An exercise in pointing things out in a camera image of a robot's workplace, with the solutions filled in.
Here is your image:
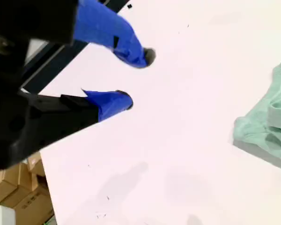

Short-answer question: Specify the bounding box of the white container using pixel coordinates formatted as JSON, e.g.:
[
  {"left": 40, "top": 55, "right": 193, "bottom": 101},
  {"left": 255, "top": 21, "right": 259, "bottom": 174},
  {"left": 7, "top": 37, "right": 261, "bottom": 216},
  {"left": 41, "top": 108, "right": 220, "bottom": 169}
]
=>
[{"left": 0, "top": 204, "right": 16, "bottom": 225}]

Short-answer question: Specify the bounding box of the pale green t-shirt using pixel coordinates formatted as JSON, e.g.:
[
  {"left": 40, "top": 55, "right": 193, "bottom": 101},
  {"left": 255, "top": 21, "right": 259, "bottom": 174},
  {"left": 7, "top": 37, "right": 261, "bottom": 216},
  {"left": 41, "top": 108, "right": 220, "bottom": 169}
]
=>
[{"left": 233, "top": 55, "right": 281, "bottom": 165}]

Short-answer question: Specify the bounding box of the brown cardboard box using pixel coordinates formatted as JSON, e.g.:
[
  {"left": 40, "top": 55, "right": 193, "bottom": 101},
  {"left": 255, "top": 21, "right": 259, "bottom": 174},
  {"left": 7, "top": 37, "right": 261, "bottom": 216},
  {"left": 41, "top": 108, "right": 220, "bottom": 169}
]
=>
[
  {"left": 25, "top": 151, "right": 47, "bottom": 178},
  {"left": 0, "top": 187, "right": 55, "bottom": 225},
  {"left": 0, "top": 161, "right": 33, "bottom": 209}
]

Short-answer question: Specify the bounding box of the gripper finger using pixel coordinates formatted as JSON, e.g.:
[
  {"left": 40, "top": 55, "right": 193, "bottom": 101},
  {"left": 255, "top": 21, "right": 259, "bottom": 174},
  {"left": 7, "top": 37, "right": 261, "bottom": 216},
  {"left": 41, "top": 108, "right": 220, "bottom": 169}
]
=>
[
  {"left": 72, "top": 0, "right": 157, "bottom": 69},
  {"left": 25, "top": 88, "right": 134, "bottom": 151}
]

